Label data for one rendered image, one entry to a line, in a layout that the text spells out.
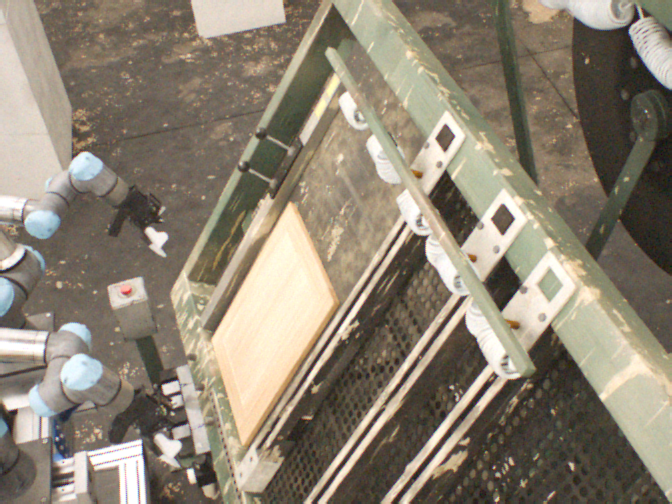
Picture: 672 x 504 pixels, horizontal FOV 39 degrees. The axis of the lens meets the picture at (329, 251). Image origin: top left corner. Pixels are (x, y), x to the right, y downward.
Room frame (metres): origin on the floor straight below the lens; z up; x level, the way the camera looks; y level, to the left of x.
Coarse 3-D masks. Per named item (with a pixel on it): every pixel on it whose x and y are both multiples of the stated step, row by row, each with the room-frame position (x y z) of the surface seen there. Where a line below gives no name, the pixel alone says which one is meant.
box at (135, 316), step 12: (108, 288) 2.32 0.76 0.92; (132, 288) 2.30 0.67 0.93; (144, 288) 2.30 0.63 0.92; (120, 300) 2.25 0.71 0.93; (132, 300) 2.24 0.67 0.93; (144, 300) 2.24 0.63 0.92; (120, 312) 2.22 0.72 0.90; (132, 312) 2.23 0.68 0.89; (144, 312) 2.23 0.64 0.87; (120, 324) 2.22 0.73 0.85; (132, 324) 2.22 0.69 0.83; (144, 324) 2.23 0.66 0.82; (156, 324) 2.26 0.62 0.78; (132, 336) 2.22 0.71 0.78; (144, 336) 2.23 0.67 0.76
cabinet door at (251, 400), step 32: (288, 224) 2.05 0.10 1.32; (288, 256) 1.97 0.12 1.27; (256, 288) 2.01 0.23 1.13; (288, 288) 1.88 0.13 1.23; (320, 288) 1.76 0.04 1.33; (224, 320) 2.05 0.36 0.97; (256, 320) 1.92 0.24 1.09; (288, 320) 1.79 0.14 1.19; (320, 320) 1.68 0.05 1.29; (224, 352) 1.95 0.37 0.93; (256, 352) 1.83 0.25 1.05; (288, 352) 1.71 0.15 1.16; (256, 384) 1.74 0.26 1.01; (256, 416) 1.65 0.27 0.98
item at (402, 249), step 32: (384, 160) 1.58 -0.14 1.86; (416, 160) 1.64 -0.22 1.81; (448, 160) 1.55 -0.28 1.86; (448, 192) 1.57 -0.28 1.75; (384, 256) 1.58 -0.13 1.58; (416, 256) 1.56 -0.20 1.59; (384, 288) 1.54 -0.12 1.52; (352, 320) 1.52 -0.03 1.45; (320, 352) 1.55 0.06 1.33; (352, 352) 1.52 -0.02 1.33; (320, 384) 1.50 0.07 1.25; (288, 416) 1.49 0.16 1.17; (256, 448) 1.50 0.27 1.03; (288, 448) 1.48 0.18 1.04; (256, 480) 1.46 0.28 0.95
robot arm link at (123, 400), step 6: (126, 384) 1.34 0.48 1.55; (120, 390) 1.37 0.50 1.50; (126, 390) 1.33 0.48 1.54; (132, 390) 1.34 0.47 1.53; (120, 396) 1.31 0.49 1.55; (126, 396) 1.32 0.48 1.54; (132, 396) 1.32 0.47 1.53; (114, 402) 1.30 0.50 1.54; (120, 402) 1.30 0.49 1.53; (126, 402) 1.31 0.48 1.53; (108, 408) 1.30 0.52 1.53; (114, 408) 1.30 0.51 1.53; (120, 408) 1.30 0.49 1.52; (126, 408) 1.31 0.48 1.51
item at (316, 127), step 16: (336, 96) 2.20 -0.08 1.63; (336, 112) 2.20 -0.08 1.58; (304, 128) 2.22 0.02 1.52; (320, 128) 2.19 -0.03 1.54; (304, 144) 2.18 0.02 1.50; (304, 160) 2.17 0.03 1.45; (288, 176) 2.16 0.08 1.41; (288, 192) 2.16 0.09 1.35; (272, 208) 2.15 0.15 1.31; (256, 224) 2.16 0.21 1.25; (272, 224) 2.15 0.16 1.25; (256, 240) 2.14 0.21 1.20; (240, 256) 2.14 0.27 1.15; (240, 272) 2.12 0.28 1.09; (224, 288) 2.11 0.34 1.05; (208, 304) 2.14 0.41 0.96; (224, 304) 2.11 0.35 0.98; (208, 320) 2.10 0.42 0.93
